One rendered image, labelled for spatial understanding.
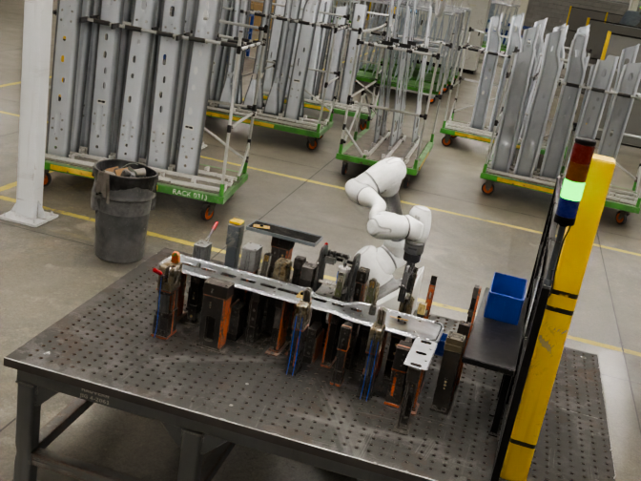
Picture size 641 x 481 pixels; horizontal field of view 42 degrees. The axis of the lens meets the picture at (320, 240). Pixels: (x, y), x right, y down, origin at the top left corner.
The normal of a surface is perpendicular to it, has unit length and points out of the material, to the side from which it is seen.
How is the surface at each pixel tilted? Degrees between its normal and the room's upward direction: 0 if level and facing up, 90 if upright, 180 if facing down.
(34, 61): 90
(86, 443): 0
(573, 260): 90
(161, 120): 87
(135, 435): 0
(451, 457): 0
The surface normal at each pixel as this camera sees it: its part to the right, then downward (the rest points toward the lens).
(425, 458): 0.16, -0.93
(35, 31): -0.25, 0.28
